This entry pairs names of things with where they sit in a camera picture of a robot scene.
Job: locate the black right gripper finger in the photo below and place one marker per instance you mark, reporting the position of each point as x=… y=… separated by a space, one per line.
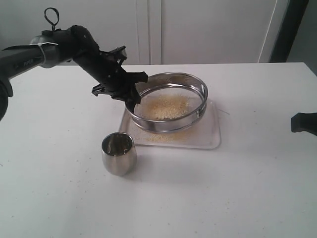
x=304 y=122

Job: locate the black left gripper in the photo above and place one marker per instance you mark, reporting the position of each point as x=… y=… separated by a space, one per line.
x=105 y=68

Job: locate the pile of beige rice grains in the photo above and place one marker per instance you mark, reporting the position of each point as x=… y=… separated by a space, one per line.
x=166 y=107

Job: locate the round steel mesh sieve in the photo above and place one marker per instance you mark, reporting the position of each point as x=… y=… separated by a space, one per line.
x=172 y=83

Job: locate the stainless steel cup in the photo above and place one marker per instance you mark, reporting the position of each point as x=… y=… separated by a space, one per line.
x=119 y=153

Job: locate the white rectangular plastic tray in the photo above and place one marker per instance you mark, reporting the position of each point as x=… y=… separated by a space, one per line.
x=205 y=134

